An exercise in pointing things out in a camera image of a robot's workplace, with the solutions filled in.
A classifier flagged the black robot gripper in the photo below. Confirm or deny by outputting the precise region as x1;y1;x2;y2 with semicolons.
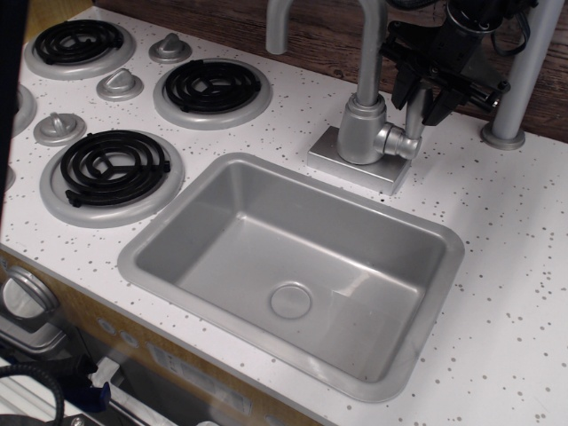
381;8;510;126

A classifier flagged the silver faucet lever handle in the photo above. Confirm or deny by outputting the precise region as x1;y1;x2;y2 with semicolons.
375;83;433;160

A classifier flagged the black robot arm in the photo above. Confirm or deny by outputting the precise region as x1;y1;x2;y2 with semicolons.
381;1;538;126

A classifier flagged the silver toy faucet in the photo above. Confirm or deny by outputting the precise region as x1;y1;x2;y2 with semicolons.
264;0;413;196

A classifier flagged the grey support pole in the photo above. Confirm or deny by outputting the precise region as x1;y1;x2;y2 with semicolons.
481;0;564;151

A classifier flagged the grey toy sink basin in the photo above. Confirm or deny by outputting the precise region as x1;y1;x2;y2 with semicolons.
118;154;465;403

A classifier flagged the back right stove burner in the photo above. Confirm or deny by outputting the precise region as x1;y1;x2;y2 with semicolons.
153;59;272;130

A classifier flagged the grey stove knob top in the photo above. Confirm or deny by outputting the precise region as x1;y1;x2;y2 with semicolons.
148;33;192;64

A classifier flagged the grey stove knob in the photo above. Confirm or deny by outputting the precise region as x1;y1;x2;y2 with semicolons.
96;68;144;102
148;33;192;64
33;113;86;146

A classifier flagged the grey stove knob middle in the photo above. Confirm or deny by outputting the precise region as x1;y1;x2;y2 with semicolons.
96;68;144;102

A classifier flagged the front right stove burner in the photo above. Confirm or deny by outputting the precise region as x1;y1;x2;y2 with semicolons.
40;130;185;229

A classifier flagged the back left stove burner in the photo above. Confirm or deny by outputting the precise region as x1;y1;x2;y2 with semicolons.
23;20;136;81

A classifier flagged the grey stove knob lower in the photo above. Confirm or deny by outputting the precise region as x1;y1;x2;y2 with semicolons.
33;113;86;146

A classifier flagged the left edge stove burner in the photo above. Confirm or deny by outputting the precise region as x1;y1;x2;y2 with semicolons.
12;83;36;137

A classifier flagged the grey stove knob edge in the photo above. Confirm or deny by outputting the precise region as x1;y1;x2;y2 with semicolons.
5;167;16;191

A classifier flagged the silver oven dial knob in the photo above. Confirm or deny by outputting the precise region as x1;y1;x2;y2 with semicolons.
1;265;59;332

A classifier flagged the blue clamp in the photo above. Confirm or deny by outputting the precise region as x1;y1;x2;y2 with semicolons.
83;382;112;413

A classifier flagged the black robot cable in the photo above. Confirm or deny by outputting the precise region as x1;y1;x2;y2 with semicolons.
487;11;533;58

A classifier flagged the black cable lower left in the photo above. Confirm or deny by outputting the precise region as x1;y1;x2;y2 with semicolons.
0;359;99;426

